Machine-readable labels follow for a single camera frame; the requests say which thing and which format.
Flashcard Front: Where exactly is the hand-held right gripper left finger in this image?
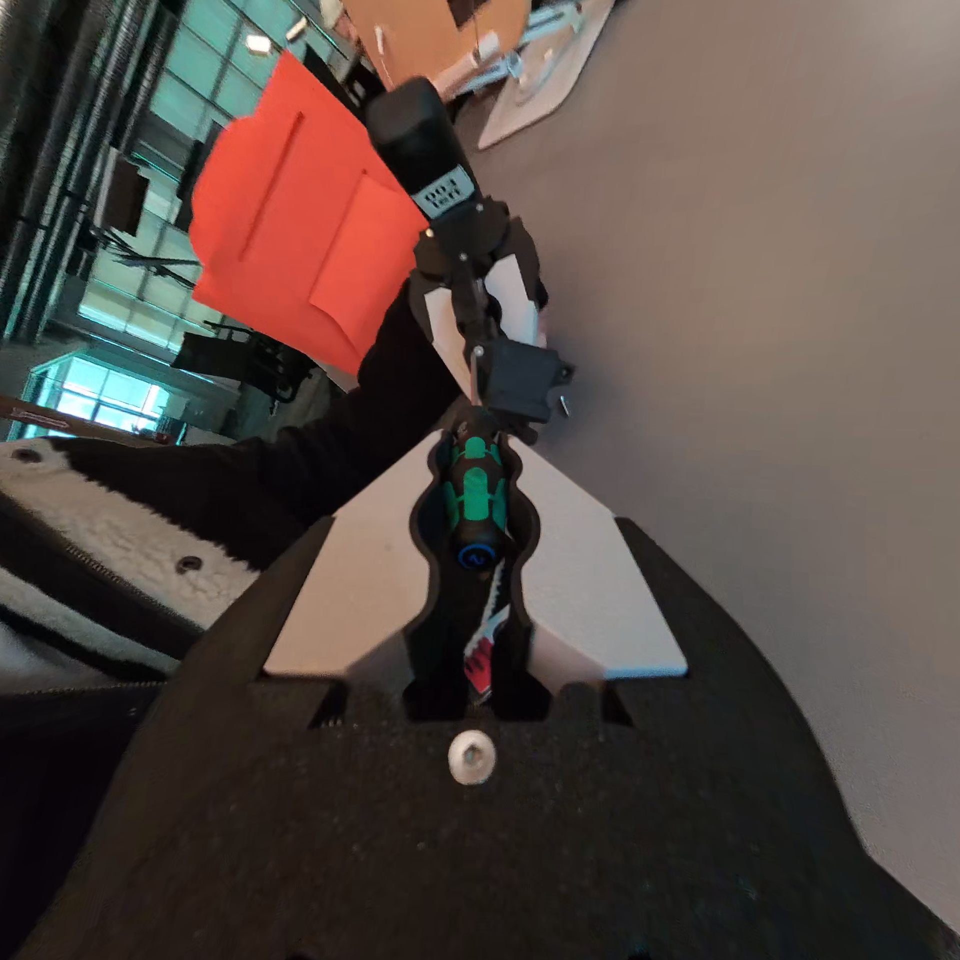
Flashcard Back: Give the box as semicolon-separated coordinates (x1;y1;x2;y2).
262;431;451;678

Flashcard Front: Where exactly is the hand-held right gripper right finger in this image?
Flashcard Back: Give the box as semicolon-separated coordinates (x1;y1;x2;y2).
501;431;691;680

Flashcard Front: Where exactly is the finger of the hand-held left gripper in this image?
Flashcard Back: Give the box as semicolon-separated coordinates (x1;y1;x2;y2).
422;287;483;400
482;253;546;348

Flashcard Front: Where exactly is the black plastic bracket part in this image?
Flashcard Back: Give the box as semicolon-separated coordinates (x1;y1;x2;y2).
448;296;576;445

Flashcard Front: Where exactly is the green black handle screwdriver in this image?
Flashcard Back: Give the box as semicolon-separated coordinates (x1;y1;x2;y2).
442;347;516;576

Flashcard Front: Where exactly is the person's left forearm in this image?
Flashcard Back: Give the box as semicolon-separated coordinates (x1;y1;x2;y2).
232;285;468;530

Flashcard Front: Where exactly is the white jointed lamp arm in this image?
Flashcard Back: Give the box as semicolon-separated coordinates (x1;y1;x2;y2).
442;0;588;100

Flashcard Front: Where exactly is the white desk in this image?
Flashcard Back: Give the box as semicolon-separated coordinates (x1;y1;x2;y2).
322;0;960;940

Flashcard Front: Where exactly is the person's red white shoe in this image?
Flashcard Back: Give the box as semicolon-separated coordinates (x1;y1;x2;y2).
462;566;520;704

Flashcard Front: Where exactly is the white round base plate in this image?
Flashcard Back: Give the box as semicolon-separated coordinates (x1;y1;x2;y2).
477;0;618;151

